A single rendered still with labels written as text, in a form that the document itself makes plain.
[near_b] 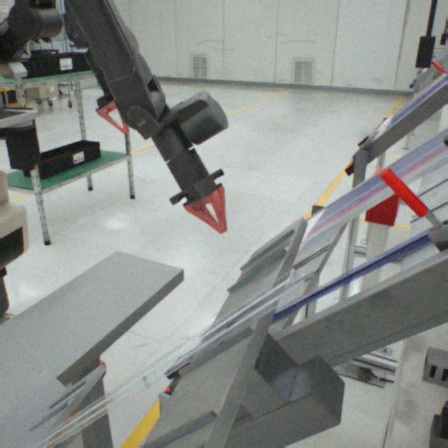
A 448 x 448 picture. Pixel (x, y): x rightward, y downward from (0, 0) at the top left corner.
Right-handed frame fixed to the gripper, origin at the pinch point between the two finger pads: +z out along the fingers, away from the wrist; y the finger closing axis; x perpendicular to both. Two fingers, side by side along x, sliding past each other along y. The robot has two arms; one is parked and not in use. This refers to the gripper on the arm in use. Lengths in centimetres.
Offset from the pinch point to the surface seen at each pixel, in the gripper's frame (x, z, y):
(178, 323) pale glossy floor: 96, 45, 75
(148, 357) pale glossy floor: 96, 45, 50
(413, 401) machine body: -15.5, 43.0, 2.7
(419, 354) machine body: -15.7, 43.2, 16.3
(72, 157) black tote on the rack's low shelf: 177, -58, 153
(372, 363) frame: 9, 65, 48
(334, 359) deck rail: -19.4, 15.7, -22.1
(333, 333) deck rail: -20.9, 12.4, -22.1
